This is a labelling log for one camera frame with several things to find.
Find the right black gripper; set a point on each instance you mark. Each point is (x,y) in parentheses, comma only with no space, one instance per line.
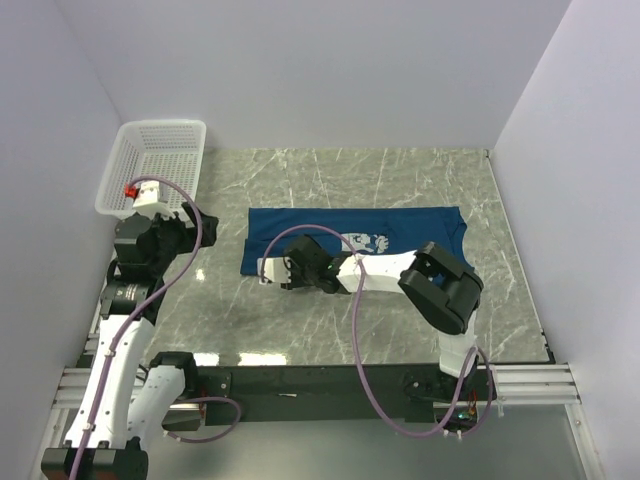
(295,281)

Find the white perforated plastic basket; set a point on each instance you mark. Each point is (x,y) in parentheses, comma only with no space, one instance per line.
(171,149)

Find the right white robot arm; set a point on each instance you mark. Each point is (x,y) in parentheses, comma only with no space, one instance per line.
(443,289)

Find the blue printed t-shirt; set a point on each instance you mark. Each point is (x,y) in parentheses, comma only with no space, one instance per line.
(370,231)

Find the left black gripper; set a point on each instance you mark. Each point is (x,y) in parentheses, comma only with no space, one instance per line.
(188,233)

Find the aluminium frame rails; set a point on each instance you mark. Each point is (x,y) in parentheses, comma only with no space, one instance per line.
(224,318)

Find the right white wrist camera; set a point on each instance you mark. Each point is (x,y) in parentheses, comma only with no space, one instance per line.
(275,270)

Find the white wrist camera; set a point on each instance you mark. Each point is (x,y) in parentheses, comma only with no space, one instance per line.
(275,270)
(150,199)

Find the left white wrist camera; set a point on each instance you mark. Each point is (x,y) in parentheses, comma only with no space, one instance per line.
(150,199)

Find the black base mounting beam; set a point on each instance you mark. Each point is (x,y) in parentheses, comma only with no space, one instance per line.
(225,396)

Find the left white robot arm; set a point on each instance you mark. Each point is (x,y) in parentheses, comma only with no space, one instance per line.
(114,426)

